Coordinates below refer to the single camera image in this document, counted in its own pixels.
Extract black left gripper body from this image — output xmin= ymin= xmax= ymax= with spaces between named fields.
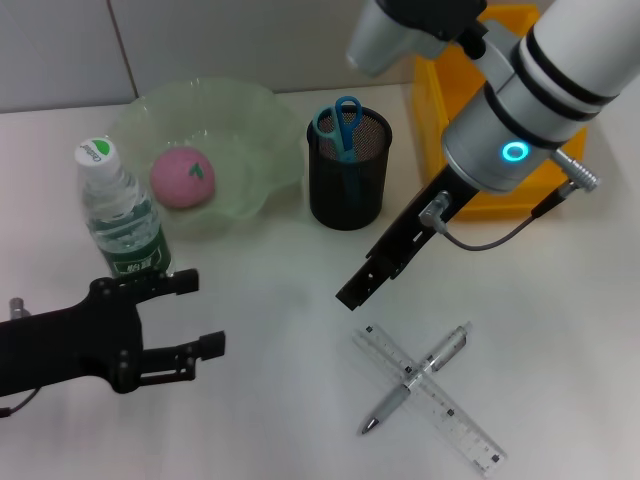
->
xmin=0 ymin=277 xmax=146 ymax=400

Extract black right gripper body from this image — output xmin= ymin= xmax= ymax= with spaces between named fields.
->
xmin=366 ymin=166 xmax=479 ymax=280

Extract clear green label water bottle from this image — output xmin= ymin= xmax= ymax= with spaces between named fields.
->
xmin=73 ymin=134 xmax=174 ymax=281

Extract pink toy peach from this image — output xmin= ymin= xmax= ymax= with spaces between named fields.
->
xmin=150 ymin=145 xmax=218 ymax=210

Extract blue capped scissors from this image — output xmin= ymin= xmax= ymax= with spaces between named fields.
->
xmin=312 ymin=95 xmax=364 ymax=202

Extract clear plastic ruler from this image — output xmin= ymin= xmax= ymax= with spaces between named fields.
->
xmin=349 ymin=323 xmax=509 ymax=477

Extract black mesh pen cup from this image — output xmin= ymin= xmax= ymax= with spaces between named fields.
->
xmin=305 ymin=104 xmax=394 ymax=232

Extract silver clear ballpoint pen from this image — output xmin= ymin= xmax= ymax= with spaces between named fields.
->
xmin=357 ymin=320 xmax=475 ymax=436

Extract pale green wavy fruit bowl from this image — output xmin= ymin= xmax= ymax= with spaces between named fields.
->
xmin=106 ymin=76 xmax=308 ymax=241

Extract yellow plastic storage bin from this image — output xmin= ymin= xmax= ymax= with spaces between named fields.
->
xmin=411 ymin=4 xmax=590 ymax=222

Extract right arm cable with plug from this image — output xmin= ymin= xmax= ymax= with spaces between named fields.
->
xmin=418 ymin=148 xmax=601 ymax=253

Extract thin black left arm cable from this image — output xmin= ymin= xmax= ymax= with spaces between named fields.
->
xmin=0 ymin=386 xmax=42 ymax=419

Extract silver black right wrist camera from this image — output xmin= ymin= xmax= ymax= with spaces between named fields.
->
xmin=345 ymin=0 xmax=489 ymax=78

